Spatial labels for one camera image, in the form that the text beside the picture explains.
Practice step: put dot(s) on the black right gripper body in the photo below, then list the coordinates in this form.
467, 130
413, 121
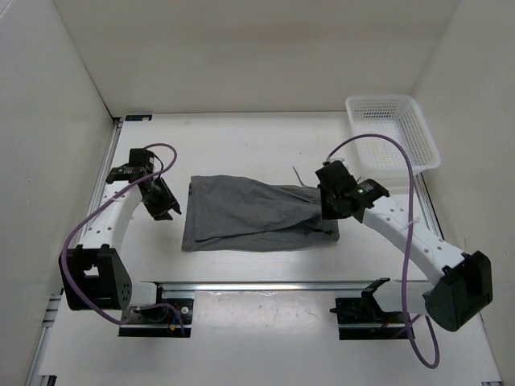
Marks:
330, 210

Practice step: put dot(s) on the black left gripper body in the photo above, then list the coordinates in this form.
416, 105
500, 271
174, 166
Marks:
161, 199

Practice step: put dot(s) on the grey shorts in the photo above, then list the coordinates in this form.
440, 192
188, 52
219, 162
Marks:
240, 214

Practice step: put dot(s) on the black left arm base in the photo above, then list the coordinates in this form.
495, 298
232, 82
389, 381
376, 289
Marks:
161, 322

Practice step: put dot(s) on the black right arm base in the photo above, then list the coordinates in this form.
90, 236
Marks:
361, 318

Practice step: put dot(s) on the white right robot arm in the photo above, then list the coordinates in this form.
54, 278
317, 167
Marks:
458, 285

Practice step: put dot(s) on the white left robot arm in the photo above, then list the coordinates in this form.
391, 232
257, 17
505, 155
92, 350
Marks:
93, 272

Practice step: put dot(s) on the white plastic basket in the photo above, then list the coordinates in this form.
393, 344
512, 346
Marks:
396, 116

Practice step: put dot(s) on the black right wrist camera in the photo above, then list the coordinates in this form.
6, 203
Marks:
334, 176

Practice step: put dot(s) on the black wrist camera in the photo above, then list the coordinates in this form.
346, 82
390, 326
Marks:
141, 163
334, 176

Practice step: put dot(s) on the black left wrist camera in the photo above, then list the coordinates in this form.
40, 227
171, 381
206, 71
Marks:
141, 163

